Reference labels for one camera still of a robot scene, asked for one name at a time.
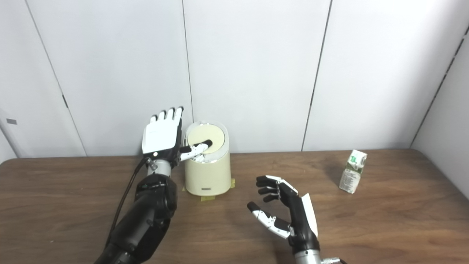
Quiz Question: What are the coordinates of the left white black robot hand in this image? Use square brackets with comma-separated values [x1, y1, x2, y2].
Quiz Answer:
[141, 107, 213, 164]

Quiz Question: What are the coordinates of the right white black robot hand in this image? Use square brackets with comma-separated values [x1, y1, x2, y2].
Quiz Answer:
[247, 175, 320, 253]

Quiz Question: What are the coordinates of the cream round bin lid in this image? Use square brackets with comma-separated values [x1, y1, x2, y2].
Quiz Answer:
[187, 124, 225, 154]

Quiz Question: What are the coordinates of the white green milk carton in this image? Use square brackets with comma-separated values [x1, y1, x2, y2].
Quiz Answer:
[339, 149, 368, 194]

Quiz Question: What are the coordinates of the cream-colored bin body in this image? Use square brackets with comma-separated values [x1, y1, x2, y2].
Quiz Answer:
[183, 121, 232, 197]

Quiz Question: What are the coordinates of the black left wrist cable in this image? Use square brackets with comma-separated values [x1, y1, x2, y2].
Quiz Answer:
[104, 157, 151, 250]

